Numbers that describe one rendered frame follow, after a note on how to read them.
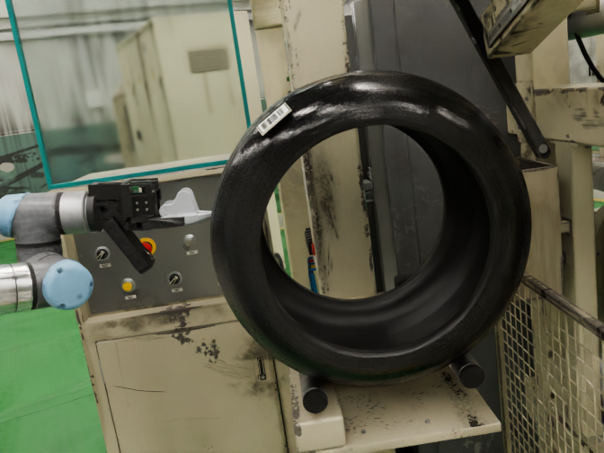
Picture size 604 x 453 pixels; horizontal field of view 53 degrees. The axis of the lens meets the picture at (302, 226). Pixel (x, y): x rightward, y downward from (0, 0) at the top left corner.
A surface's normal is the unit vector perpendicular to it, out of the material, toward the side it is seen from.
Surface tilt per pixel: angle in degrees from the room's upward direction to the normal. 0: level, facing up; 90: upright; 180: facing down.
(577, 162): 90
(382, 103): 79
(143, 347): 90
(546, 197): 90
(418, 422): 0
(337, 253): 90
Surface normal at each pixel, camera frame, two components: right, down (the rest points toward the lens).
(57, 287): 0.61, 0.09
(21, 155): 0.43, 0.14
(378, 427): -0.14, -0.97
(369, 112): 0.04, 0.02
